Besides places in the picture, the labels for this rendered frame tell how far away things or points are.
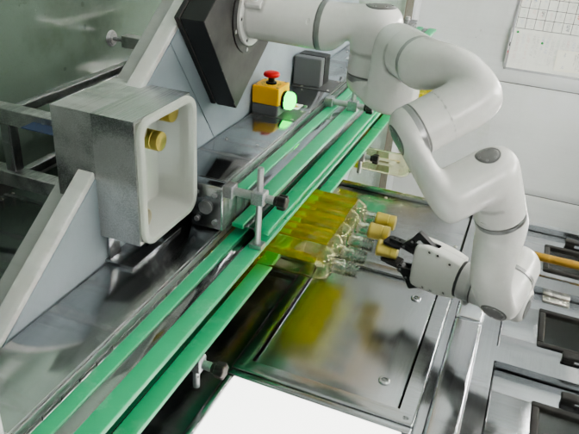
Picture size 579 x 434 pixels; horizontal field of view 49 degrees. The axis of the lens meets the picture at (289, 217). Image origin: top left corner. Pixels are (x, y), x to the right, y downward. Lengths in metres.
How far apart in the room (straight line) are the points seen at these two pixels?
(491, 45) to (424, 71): 6.08
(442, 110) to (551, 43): 6.10
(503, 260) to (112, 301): 0.63
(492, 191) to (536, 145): 6.38
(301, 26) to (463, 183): 0.47
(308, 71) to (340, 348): 0.83
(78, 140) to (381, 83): 0.51
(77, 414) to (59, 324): 0.17
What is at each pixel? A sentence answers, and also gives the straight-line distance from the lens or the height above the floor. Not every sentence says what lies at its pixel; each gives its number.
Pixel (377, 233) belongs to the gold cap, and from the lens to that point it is 1.39.
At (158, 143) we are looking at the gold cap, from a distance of 1.10.
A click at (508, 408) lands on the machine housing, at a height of 1.47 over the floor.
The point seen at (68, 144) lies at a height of 0.70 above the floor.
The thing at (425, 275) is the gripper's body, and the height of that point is 1.26.
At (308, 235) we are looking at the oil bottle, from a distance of 1.31.
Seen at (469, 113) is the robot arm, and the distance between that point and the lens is 0.99.
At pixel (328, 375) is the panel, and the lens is 1.21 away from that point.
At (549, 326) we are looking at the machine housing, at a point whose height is 1.54.
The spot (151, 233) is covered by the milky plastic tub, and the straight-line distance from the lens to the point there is 1.11.
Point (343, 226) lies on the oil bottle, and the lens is 1.35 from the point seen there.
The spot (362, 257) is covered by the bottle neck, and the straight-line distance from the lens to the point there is 1.29.
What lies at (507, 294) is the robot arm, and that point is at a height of 1.41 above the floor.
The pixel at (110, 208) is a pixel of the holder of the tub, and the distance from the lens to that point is 1.09.
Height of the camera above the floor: 1.36
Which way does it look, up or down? 17 degrees down
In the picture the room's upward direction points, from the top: 104 degrees clockwise
